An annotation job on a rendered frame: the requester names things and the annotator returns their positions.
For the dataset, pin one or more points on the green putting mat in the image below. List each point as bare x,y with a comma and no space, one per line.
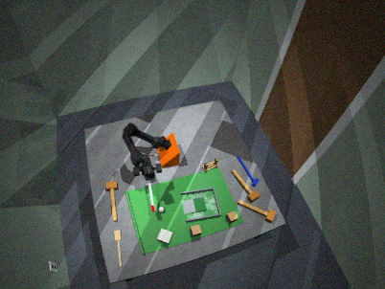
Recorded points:
167,195

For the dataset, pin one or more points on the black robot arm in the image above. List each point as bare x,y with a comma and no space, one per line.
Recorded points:
137,157

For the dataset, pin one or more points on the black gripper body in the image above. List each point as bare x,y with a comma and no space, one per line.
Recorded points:
157,168

